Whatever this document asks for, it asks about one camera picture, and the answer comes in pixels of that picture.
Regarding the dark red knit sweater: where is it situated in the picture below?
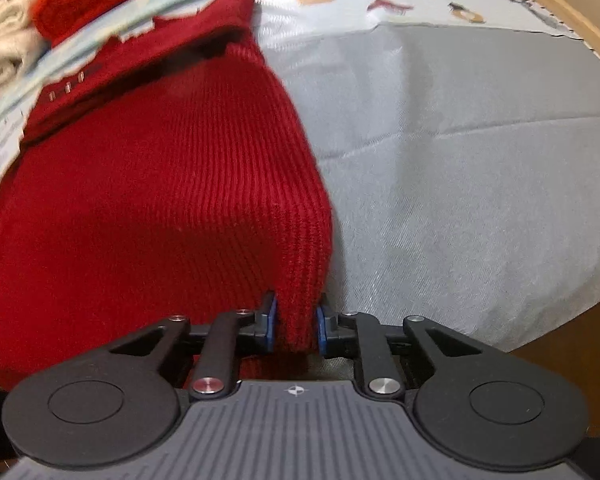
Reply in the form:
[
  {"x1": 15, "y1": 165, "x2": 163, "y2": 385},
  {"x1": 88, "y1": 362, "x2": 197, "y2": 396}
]
[{"x1": 0, "y1": 0, "x2": 332, "y2": 389}]

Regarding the grey printed bed sheet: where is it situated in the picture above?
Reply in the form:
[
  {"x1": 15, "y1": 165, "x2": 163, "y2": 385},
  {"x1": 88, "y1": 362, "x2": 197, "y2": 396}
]
[{"x1": 0, "y1": 0, "x2": 600, "y2": 356}]

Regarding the cream folded blanket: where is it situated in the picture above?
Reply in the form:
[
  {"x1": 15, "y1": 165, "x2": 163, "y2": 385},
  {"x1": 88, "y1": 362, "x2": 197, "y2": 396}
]
[{"x1": 0, "y1": 0, "x2": 46, "y2": 91}]

